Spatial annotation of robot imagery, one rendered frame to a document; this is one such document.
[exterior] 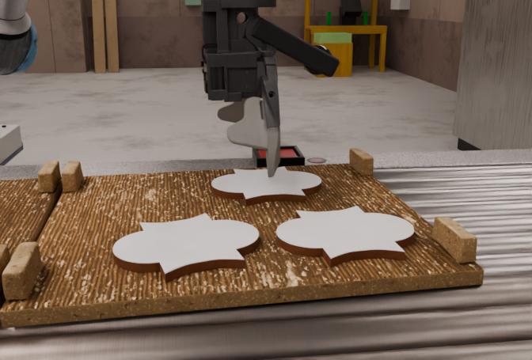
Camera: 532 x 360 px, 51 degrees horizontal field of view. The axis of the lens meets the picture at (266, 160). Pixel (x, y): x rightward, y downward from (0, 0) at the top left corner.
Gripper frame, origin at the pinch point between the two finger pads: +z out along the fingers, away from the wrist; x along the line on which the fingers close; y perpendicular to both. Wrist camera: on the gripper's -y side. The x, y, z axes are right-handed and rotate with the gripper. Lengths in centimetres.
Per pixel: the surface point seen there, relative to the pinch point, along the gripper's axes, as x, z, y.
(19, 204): 0.8, 3.3, 29.7
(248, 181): -0.1, 2.7, 2.3
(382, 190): 3.3, 3.9, -14.4
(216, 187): 1.4, 2.6, 6.5
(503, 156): -15.7, 6.4, -43.2
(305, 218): 13.4, 2.7, -1.8
